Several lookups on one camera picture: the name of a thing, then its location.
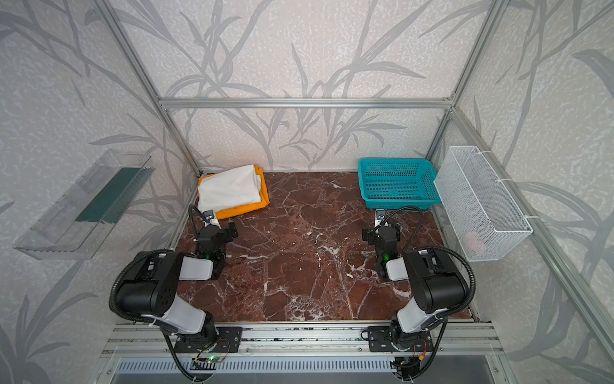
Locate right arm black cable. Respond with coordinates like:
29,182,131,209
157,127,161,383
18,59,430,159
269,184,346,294
383,205,476,380

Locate orange drawstring shorts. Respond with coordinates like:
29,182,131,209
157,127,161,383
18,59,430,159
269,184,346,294
198,165,270,219

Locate white wire mesh basket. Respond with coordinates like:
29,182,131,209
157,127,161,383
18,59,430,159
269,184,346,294
434,146,532,262

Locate small circuit board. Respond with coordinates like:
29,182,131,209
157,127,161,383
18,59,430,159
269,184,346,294
193,355,226,366

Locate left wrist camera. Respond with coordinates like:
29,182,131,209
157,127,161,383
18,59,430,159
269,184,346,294
199,210,221,228

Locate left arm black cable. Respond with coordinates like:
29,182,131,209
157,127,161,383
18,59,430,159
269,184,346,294
108,205,212,383

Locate aluminium mounting rail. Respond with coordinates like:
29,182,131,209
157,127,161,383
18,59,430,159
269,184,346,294
101,319,505,358

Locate white garment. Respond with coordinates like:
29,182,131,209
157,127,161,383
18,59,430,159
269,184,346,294
198,165,262,213

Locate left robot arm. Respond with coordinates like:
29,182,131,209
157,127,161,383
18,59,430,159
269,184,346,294
109,223,238,343

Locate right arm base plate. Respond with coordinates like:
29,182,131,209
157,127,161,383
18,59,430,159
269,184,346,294
360,324,434,354

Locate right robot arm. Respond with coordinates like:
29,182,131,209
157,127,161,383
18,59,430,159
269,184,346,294
362,226,476,344

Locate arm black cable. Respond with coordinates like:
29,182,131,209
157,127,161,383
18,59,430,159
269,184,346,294
383,205,476,380
108,205,212,383

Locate clear acrylic wall shelf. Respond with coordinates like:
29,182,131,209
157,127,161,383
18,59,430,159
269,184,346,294
14,150,154,260

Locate teal plastic basket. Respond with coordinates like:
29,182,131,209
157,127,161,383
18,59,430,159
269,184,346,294
358,158,441,210

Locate pink object in wire basket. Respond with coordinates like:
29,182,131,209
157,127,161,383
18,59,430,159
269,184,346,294
464,231,485,255

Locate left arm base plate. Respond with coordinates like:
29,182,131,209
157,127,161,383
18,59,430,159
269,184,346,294
174,326,243,354

